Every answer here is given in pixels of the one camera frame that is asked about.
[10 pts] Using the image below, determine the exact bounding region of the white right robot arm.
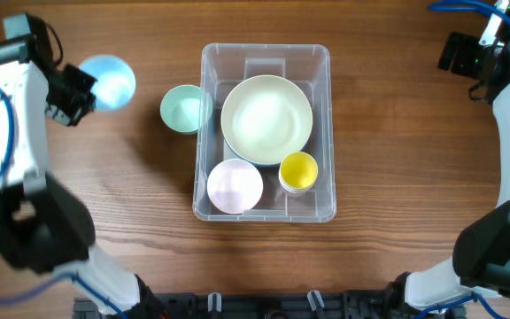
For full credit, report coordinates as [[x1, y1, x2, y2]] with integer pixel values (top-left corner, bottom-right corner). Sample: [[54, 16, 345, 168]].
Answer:
[[366, 1, 510, 318]]

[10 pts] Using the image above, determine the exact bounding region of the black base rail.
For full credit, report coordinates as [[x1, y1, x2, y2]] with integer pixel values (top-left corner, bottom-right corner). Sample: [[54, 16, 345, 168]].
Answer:
[[72, 290, 465, 319]]

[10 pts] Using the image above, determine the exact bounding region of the light pink plastic bowl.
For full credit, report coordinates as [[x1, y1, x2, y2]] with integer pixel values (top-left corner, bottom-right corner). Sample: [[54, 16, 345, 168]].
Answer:
[[207, 159, 264, 214]]

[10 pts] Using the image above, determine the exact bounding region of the dark blue bowl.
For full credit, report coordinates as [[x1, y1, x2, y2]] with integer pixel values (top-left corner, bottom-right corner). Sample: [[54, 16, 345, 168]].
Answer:
[[223, 138, 282, 167]]

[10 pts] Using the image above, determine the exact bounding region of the cream plastic bowl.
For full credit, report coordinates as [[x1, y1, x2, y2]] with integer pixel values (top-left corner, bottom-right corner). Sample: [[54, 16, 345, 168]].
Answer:
[[220, 74, 313, 167]]

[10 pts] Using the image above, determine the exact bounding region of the cream plastic cup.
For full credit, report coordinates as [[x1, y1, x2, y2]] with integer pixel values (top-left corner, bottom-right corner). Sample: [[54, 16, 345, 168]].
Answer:
[[278, 174, 314, 198]]

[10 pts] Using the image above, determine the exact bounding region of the yellow plastic cup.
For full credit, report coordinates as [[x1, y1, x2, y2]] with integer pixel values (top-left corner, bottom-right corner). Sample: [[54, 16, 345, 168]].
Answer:
[[279, 152, 319, 191]]

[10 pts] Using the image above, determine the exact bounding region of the mint green plastic bowl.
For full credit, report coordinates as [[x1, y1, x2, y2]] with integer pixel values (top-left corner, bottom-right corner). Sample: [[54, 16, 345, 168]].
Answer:
[[159, 85, 213, 135]]

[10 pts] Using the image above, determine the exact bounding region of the light blue plastic bowl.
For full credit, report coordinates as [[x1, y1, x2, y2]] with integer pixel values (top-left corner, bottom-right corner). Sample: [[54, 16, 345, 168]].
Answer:
[[79, 55, 136, 113]]

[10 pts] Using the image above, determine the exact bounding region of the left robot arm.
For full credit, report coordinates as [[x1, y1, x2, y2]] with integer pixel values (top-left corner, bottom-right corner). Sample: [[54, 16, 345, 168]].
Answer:
[[0, 13, 169, 318]]

